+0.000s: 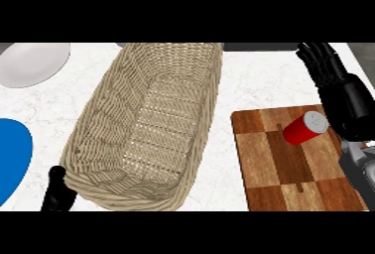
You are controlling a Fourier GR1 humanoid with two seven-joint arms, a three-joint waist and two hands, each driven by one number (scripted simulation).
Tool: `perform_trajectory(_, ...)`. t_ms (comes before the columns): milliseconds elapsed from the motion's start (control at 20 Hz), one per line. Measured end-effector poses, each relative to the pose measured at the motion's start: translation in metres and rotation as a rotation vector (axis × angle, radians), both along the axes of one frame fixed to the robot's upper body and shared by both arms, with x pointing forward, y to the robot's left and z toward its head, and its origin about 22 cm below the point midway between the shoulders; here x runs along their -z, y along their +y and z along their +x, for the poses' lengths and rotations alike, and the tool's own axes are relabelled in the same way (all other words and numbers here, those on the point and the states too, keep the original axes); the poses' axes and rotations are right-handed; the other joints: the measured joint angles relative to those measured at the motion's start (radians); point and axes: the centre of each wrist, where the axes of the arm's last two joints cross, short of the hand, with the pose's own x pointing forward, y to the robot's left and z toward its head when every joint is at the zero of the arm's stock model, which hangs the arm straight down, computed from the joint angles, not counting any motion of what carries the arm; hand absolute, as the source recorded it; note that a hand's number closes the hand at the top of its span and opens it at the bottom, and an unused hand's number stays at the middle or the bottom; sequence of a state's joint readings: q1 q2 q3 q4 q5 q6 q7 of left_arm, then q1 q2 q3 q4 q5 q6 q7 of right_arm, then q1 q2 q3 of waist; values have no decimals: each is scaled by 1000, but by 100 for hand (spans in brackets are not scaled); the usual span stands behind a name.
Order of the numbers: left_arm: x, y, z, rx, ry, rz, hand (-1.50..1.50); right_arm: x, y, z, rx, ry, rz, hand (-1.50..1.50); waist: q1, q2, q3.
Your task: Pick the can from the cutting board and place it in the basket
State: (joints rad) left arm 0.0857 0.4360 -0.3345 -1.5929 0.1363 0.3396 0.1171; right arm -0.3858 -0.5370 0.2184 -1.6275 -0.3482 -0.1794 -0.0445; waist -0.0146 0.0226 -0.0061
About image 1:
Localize white plate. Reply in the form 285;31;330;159
0;42;72;89

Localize red can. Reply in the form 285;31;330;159
280;110;330;146

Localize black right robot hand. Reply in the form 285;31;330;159
295;42;375;143

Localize wooden cutting board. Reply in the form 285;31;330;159
230;104;369;212

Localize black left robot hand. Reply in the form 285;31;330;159
39;165;79;212

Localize grey metal sink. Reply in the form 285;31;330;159
347;42;375;74

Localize blue plate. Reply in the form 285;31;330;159
0;118;34;207

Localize dark grey appliance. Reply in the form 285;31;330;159
223;42;301;53

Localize beige wicker basket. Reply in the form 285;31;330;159
59;42;225;212

